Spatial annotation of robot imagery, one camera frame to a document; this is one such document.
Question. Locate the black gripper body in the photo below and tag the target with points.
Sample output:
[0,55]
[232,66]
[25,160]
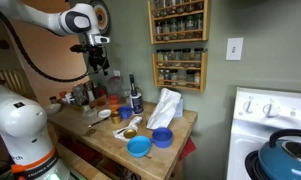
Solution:
[98,59]

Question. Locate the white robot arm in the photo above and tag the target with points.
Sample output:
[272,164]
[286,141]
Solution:
[23,122]

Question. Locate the dark bottle with white label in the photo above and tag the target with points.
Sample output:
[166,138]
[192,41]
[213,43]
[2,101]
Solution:
[135,97]

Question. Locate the wooden spice tray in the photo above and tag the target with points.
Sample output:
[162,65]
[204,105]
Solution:
[99,104]

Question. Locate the upper wooden spice rack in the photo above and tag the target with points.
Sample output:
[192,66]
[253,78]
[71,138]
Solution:
[174,21]

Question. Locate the wooden spice rack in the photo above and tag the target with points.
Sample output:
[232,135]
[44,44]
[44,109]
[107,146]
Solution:
[174,21]
[180,68]

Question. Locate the lower wooden spice rack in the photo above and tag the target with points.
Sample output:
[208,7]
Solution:
[180,68]

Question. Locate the orange small bowl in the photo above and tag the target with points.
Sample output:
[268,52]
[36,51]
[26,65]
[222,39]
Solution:
[113,99]

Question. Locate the small white dish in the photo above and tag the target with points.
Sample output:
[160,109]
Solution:
[104,113]

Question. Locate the small dark blue cup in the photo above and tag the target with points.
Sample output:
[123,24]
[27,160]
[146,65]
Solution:
[125,112]

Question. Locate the gold metal cup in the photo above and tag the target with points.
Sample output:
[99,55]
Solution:
[115,117]

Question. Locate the brass sink strainer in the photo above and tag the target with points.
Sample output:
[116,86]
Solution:
[90,131]

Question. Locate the white crumpled napkin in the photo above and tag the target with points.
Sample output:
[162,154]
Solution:
[119,134]

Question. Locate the wooden butcher block cart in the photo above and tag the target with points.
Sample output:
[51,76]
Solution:
[157,164]

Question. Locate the gold round lid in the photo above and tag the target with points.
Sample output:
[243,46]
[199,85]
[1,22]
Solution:
[130,133]

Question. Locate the white paper bag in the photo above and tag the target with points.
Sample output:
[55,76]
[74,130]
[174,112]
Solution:
[165,109]

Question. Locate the wooden chair back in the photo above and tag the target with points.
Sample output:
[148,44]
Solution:
[13,81]

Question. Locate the light blue bowl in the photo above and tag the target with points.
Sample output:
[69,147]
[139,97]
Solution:
[139,146]

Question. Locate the dark blue measuring cup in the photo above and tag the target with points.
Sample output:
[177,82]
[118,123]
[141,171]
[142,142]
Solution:
[162,137]

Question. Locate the red cloth hanging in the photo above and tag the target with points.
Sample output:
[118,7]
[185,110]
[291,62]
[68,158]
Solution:
[187,149]

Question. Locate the white stove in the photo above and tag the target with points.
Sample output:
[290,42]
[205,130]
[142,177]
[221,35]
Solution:
[257,114]

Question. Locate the white wall outlet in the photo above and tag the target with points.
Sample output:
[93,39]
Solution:
[117,73]

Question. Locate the decorative wall plate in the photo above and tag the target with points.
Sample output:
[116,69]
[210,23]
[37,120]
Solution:
[103,15]

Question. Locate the black handled knife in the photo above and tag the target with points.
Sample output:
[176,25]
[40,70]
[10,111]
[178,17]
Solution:
[93,124]

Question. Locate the white light switch plate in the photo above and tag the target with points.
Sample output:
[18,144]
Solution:
[234,49]

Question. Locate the blue kettle with black handle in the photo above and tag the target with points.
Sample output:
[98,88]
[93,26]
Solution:
[281,159]

